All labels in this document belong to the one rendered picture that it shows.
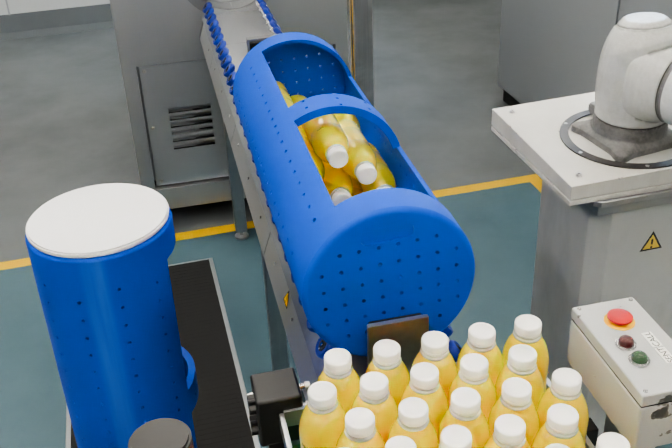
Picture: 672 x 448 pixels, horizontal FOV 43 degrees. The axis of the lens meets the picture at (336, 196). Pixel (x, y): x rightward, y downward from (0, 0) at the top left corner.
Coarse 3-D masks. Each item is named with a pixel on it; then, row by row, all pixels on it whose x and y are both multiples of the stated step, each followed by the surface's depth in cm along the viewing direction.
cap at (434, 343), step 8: (424, 336) 123; (432, 336) 123; (440, 336) 123; (424, 344) 122; (432, 344) 122; (440, 344) 122; (448, 344) 123; (424, 352) 123; (432, 352) 122; (440, 352) 122
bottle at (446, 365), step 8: (448, 352) 123; (416, 360) 124; (424, 360) 123; (432, 360) 122; (440, 360) 122; (448, 360) 123; (440, 368) 122; (448, 368) 123; (456, 368) 125; (440, 376) 122; (448, 376) 123; (440, 384) 123; (448, 384) 123
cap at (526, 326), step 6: (516, 318) 126; (522, 318) 126; (528, 318) 126; (534, 318) 126; (516, 324) 125; (522, 324) 125; (528, 324) 125; (534, 324) 125; (540, 324) 125; (516, 330) 125; (522, 330) 124; (528, 330) 124; (534, 330) 124; (540, 330) 125; (522, 336) 125; (528, 336) 124; (534, 336) 125
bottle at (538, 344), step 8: (512, 336) 127; (512, 344) 126; (528, 344) 125; (536, 344) 125; (544, 344) 126; (504, 352) 128; (544, 352) 126; (504, 360) 128; (544, 360) 126; (544, 368) 126; (544, 376) 127; (544, 384) 128
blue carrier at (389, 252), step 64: (256, 64) 194; (320, 64) 208; (256, 128) 176; (384, 128) 168; (320, 192) 139; (384, 192) 133; (320, 256) 130; (384, 256) 132; (448, 256) 135; (320, 320) 135; (448, 320) 141
